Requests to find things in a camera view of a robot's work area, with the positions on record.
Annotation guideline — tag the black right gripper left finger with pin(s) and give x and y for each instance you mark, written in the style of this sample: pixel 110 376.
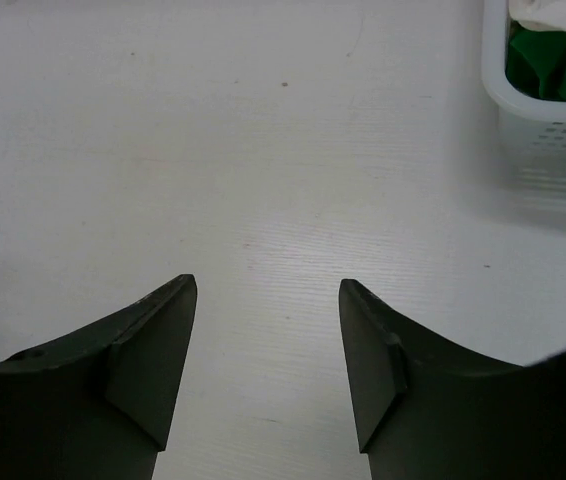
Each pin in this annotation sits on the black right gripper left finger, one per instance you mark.
pixel 98 403

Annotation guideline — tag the green t-shirt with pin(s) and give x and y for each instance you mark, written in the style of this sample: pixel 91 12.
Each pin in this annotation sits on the green t-shirt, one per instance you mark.
pixel 536 63

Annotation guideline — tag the white plastic laundry basket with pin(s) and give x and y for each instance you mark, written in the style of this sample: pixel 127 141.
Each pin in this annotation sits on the white plastic laundry basket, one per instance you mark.
pixel 532 131

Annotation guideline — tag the white t-shirt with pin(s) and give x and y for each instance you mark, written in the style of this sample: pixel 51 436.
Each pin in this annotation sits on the white t-shirt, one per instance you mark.
pixel 539 15

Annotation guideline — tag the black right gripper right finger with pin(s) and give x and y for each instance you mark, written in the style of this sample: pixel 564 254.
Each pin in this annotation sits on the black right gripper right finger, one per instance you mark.
pixel 428 408

